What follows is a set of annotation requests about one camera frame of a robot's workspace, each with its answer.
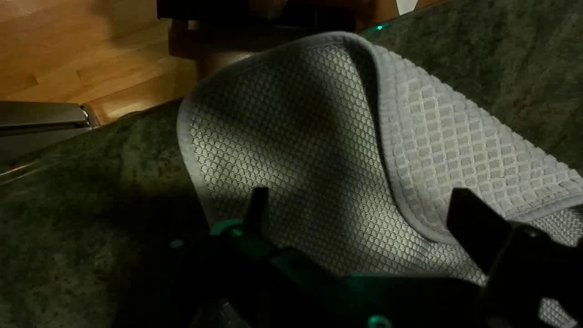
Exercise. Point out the grey waffle weave towel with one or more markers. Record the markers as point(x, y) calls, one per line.
point(315, 139)

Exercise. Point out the silver metal post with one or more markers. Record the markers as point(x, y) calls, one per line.
point(42, 115)

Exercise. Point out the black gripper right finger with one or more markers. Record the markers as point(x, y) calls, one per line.
point(515, 261)

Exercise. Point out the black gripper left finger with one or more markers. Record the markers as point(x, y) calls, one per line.
point(259, 210)

